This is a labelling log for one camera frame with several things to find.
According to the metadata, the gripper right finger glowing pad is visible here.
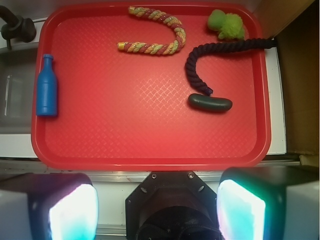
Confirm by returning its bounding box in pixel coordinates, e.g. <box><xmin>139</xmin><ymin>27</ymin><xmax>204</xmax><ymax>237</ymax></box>
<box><xmin>216</xmin><ymin>165</ymin><xmax>320</xmax><ymax>240</ymax></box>

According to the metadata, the dark navy rope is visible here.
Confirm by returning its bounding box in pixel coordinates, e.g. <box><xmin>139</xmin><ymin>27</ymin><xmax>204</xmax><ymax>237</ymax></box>
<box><xmin>184</xmin><ymin>37</ymin><xmax>278</xmax><ymax>97</ymax></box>

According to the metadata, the multicolour twisted rope toy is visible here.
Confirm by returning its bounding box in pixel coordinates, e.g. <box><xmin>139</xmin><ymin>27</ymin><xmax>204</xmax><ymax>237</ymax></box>
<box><xmin>117</xmin><ymin>6</ymin><xmax>187</xmax><ymax>56</ymax></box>

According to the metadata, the dark green plastic pickle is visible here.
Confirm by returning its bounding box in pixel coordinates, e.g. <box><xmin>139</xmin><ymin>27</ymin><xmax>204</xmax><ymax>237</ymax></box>
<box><xmin>188</xmin><ymin>93</ymin><xmax>233</xmax><ymax>112</ymax></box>

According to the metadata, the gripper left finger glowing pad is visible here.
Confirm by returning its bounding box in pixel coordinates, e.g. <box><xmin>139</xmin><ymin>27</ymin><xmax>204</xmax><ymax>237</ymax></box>
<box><xmin>0</xmin><ymin>173</ymin><xmax>99</xmax><ymax>240</ymax></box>

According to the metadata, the grey sink faucet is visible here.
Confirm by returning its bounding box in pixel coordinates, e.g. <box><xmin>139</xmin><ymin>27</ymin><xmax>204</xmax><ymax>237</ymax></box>
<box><xmin>0</xmin><ymin>5</ymin><xmax>37</xmax><ymax>50</ymax></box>

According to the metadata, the grey toy sink basin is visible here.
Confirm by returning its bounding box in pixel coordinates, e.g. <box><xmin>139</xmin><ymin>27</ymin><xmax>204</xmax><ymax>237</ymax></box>
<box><xmin>0</xmin><ymin>48</ymin><xmax>38</xmax><ymax>135</ymax></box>

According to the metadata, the green plush toy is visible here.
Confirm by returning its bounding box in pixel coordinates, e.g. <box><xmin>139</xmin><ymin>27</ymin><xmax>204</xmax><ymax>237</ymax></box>
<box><xmin>207</xmin><ymin>9</ymin><xmax>245</xmax><ymax>40</ymax></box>

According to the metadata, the brown cardboard panel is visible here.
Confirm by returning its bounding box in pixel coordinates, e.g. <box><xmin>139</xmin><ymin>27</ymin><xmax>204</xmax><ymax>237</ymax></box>
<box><xmin>254</xmin><ymin>0</ymin><xmax>320</xmax><ymax>167</ymax></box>

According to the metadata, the blue plastic bottle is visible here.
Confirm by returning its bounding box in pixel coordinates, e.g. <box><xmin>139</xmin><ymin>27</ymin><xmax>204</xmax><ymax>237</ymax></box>
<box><xmin>35</xmin><ymin>54</ymin><xmax>58</xmax><ymax>117</ymax></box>

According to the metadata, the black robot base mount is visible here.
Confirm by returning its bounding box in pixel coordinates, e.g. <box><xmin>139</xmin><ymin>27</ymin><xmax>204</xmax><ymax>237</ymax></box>
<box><xmin>125</xmin><ymin>171</ymin><xmax>223</xmax><ymax>240</ymax></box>

